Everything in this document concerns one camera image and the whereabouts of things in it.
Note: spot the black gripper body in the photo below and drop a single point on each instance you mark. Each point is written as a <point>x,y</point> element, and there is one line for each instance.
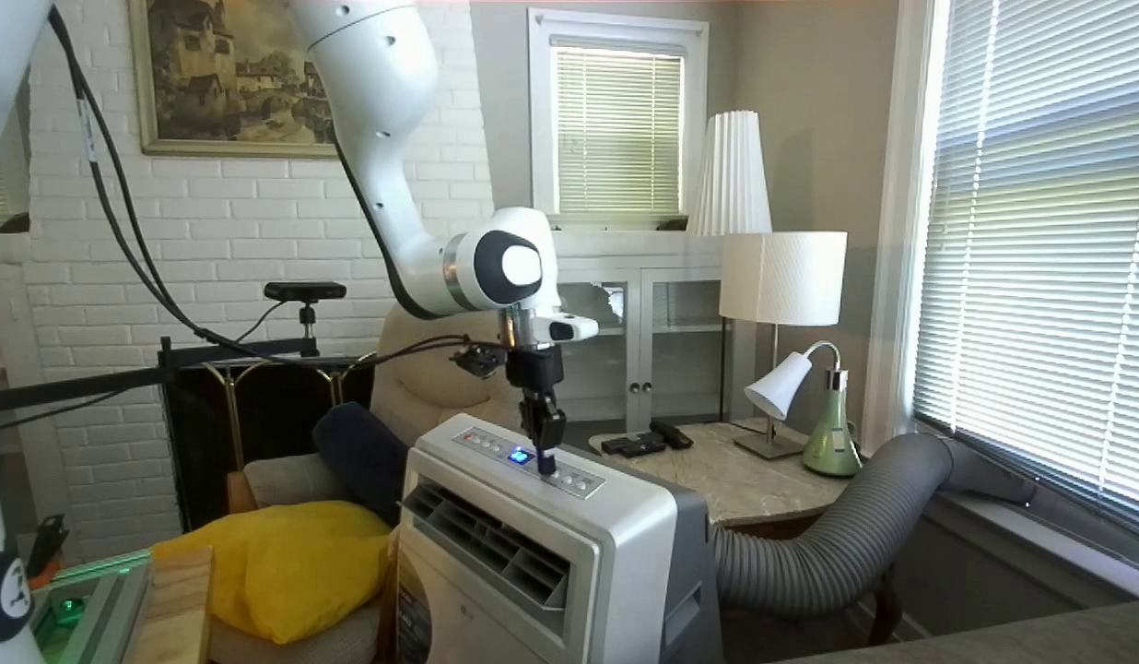
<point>534,352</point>

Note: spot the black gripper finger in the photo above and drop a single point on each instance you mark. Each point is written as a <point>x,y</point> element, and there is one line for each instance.
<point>534,427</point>
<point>551,433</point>

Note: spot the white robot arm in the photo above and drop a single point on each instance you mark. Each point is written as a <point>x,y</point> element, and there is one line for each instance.
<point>381,74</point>

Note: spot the white portable air conditioner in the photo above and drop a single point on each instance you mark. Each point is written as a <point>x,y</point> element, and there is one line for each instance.
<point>512,555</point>

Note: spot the beige fabric sofa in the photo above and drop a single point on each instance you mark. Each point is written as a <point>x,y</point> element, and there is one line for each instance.
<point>410,397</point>

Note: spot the black remote control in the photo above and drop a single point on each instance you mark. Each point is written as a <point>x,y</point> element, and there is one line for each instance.
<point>671,433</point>

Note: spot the white glass door cabinet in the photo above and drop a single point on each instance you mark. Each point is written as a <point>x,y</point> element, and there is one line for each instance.
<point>662,336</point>

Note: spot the dark blue throw pillow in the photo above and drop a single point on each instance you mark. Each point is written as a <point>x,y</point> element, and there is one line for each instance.
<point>363,455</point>

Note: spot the marble top side table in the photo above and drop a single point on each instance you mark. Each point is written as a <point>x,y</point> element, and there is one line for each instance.
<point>735,486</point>

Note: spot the white shade table lamp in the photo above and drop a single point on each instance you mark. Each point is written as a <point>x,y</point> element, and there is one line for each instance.
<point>793,283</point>

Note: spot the tall white pleated lamp shade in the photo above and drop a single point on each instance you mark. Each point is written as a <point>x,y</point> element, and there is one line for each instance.
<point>732,178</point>

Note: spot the small window with blinds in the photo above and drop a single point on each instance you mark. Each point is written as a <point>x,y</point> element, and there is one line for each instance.
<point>619,114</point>

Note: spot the green desk lamp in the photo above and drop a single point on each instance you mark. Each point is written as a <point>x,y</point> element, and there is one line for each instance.
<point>811,409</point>

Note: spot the yellow cushion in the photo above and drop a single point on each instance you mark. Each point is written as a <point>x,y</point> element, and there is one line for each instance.
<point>290,574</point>

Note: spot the black fireplace screen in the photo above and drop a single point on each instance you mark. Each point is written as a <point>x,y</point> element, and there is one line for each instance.
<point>227,409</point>

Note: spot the framed landscape painting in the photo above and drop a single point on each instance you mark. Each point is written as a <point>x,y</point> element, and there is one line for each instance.
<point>227,77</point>

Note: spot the wooden block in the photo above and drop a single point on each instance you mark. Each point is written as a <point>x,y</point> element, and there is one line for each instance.
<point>174,618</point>

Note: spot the green lit device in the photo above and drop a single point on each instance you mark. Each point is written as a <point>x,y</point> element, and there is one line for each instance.
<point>88,614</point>

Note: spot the white window blinds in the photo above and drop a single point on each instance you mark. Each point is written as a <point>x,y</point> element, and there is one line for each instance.
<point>1031,293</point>

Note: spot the black camera on stand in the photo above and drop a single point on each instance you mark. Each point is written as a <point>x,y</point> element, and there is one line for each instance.
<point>304,296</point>

